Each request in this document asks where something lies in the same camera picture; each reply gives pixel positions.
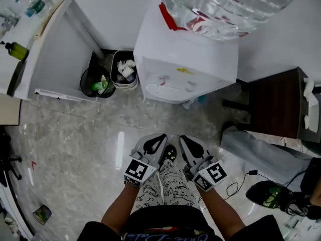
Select black office chair base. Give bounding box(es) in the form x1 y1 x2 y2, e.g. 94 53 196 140
0 132 24 188

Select white plastic fixture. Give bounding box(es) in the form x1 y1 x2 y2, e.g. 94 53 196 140
302 77 321 133

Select green crumpled packet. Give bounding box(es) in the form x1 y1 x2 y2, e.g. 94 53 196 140
32 204 53 226

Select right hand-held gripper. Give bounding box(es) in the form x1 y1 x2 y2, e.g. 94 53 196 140
178 134 228 193

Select beige door panel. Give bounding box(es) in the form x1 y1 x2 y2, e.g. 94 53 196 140
0 94 22 127

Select person's patterned trousers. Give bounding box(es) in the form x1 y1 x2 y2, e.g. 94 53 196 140
133 159 201 210

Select white trash bin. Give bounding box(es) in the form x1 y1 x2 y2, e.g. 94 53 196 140
110 49 139 89

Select person's left forearm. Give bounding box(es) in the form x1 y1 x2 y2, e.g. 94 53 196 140
101 181 141 235

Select white water dispenser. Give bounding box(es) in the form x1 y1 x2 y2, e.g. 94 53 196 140
133 0 239 105

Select clear water jug red label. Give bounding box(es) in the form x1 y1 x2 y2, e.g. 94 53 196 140
158 0 303 41

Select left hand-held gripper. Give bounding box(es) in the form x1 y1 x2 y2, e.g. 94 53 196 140
124 133 169 187

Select person's black dotted shoe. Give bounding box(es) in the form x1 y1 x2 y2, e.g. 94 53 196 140
161 144 178 163

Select person's right forearm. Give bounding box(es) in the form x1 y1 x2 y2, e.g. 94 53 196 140
194 184 247 241

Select black cable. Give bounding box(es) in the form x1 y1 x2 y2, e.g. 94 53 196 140
226 170 294 201

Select small clear water bottle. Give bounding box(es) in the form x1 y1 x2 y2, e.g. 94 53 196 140
15 0 54 19

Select dark wooden cabinet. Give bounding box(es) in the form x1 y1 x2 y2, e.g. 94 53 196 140
222 66 309 140

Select white vanity cabinet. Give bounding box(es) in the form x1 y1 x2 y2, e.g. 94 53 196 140
0 0 105 102

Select person's black shirt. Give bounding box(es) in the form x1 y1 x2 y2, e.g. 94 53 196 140
81 204 284 241

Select green pump bottle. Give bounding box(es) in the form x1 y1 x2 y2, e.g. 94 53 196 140
0 41 30 61

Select black mesh trash bin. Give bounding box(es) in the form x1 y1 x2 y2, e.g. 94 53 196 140
80 66 117 99

